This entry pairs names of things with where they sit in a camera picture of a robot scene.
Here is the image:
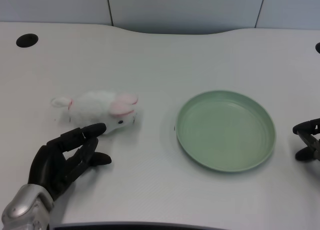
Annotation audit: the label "white rabbit doll pink ears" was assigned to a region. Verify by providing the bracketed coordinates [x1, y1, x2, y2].
[51, 90, 139, 135]

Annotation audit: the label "green round plate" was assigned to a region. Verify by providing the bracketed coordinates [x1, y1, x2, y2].
[175, 90, 277, 173]

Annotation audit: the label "grey partition panel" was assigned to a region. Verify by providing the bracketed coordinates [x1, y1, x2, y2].
[0, 0, 320, 35]

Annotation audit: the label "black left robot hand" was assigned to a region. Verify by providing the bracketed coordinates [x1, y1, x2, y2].
[27, 123, 112, 202]

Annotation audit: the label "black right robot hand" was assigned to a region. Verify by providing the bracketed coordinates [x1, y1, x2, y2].
[292, 118, 320, 161]

